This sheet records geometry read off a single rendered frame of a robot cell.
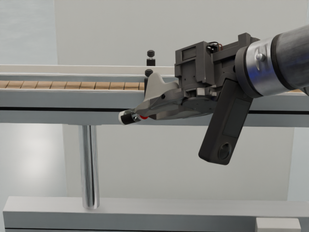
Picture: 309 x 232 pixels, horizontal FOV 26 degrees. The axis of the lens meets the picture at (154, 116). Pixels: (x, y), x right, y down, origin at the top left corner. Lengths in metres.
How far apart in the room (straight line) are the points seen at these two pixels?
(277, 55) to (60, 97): 0.97
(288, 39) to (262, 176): 1.73
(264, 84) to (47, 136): 2.70
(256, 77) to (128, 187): 1.74
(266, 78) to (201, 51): 0.11
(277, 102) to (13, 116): 0.68
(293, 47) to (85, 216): 1.20
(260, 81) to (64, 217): 1.17
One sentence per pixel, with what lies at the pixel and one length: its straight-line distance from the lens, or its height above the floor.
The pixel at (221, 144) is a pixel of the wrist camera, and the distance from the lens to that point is 0.91.
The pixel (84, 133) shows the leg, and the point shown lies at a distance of 1.81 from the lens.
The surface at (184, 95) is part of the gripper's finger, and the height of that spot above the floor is 1.26.
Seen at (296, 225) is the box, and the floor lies 0.54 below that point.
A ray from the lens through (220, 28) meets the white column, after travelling 2.29.
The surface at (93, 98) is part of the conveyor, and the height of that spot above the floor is 0.92.
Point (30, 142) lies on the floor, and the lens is 3.47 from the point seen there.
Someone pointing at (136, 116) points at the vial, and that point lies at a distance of 1.03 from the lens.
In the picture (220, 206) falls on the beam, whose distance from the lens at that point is 1.95.
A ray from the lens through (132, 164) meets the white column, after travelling 2.52.
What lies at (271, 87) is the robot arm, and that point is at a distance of 0.87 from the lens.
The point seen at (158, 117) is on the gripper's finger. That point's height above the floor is 1.18.
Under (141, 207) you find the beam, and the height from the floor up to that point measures 0.55.
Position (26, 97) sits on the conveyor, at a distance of 1.75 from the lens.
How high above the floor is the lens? 1.64
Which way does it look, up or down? 26 degrees down
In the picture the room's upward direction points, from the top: straight up
